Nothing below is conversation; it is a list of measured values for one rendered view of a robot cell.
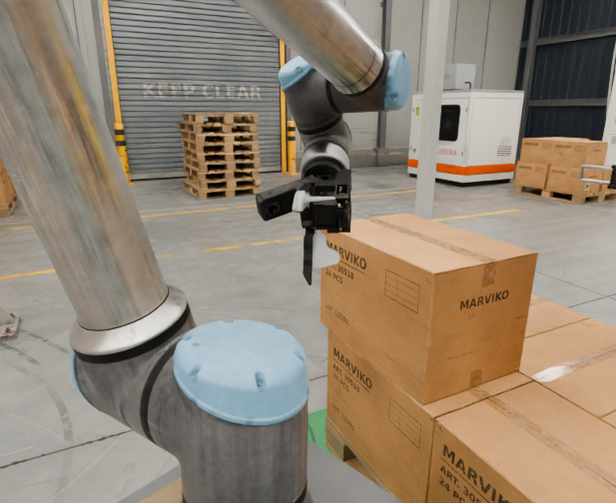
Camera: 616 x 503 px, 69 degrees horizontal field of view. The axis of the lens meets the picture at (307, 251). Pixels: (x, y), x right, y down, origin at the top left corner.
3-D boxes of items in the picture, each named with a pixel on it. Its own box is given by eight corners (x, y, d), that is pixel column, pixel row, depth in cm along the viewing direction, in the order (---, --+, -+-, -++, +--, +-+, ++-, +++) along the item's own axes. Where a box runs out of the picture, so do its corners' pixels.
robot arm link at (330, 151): (299, 143, 83) (305, 187, 89) (296, 157, 79) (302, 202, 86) (347, 141, 81) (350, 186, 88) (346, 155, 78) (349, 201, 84)
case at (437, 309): (519, 370, 144) (538, 251, 132) (422, 406, 127) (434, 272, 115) (400, 302, 195) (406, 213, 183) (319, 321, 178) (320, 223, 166)
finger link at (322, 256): (338, 284, 72) (338, 229, 73) (302, 284, 72) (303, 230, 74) (339, 287, 75) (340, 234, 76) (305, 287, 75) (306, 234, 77)
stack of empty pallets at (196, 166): (264, 194, 759) (261, 113, 720) (198, 200, 713) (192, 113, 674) (240, 184, 870) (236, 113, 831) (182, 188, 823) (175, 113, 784)
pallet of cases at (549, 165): (620, 199, 719) (632, 140, 692) (579, 204, 676) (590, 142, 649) (551, 188, 822) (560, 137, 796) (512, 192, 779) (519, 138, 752)
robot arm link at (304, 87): (343, 42, 78) (361, 108, 85) (291, 50, 84) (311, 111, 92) (316, 67, 73) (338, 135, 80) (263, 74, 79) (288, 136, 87)
